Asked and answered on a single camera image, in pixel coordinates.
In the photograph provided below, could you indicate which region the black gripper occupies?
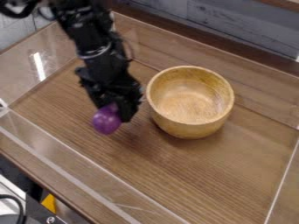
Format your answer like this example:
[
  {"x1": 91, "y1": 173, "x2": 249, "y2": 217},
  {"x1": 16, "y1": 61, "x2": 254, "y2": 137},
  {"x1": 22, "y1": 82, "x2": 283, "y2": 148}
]
[{"x1": 77, "y1": 53, "x2": 143, "y2": 123}]

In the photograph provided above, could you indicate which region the purple toy eggplant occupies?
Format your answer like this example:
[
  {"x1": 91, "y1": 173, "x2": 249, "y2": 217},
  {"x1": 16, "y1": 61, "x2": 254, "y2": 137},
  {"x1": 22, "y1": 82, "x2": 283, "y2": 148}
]
[{"x1": 93, "y1": 103, "x2": 122, "y2": 135}]

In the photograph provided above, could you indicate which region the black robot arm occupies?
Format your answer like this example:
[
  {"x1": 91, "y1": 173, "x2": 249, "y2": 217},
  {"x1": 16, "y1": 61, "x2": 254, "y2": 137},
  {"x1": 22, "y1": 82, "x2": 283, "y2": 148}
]
[{"x1": 50, "y1": 0, "x2": 143, "y2": 123}]

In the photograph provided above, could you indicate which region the light wooden bowl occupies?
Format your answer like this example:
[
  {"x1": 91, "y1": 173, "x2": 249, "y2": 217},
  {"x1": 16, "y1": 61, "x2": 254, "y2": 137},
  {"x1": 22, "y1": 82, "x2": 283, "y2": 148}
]
[{"x1": 146, "y1": 66, "x2": 235, "y2": 139}]

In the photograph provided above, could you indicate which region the yellow warning label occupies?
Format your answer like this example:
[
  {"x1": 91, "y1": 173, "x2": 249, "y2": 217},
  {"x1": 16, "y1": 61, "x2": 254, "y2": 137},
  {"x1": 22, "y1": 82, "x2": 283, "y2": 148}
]
[{"x1": 42, "y1": 194, "x2": 57, "y2": 214}]

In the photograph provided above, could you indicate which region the black device with screw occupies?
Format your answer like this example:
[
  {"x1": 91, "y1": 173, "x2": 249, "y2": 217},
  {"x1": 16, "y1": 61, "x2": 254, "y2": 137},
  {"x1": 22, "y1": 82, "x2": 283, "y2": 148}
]
[{"x1": 23, "y1": 200, "x2": 71, "y2": 224}]

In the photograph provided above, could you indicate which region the clear acrylic front wall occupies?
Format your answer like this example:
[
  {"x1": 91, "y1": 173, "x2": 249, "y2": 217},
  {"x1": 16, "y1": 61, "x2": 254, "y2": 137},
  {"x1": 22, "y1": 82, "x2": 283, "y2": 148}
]
[{"x1": 0, "y1": 107, "x2": 190, "y2": 224}]

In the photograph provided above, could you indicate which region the black cable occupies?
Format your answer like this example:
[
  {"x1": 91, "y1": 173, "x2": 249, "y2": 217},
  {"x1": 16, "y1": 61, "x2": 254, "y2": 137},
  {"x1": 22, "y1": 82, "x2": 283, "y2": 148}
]
[{"x1": 0, "y1": 193, "x2": 27, "y2": 224}]

